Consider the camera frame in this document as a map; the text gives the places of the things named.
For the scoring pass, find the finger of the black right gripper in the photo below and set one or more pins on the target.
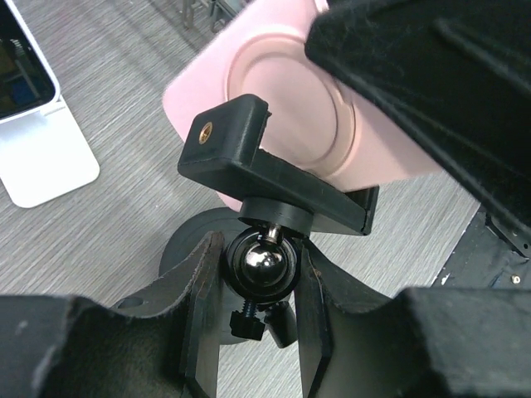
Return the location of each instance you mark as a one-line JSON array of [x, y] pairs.
[[454, 76]]

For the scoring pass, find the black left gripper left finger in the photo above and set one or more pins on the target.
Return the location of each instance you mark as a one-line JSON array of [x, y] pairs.
[[162, 341]]

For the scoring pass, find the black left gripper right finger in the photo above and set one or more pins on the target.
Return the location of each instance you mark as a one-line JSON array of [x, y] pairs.
[[425, 342]]

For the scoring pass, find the phone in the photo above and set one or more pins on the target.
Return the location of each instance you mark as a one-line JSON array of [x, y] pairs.
[[316, 122], [28, 83]]

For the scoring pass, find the short black phone stand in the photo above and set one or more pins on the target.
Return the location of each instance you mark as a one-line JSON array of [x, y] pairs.
[[281, 205]]

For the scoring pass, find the white folding phone stand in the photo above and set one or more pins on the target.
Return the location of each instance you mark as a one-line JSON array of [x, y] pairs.
[[45, 155]]

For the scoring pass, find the phone in white case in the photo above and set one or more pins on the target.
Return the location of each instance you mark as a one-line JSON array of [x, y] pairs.
[[28, 83]]

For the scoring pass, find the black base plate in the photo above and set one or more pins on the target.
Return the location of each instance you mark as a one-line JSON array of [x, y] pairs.
[[488, 255]]

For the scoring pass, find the grey wire dish rack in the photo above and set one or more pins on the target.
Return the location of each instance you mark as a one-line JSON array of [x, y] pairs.
[[218, 12]]

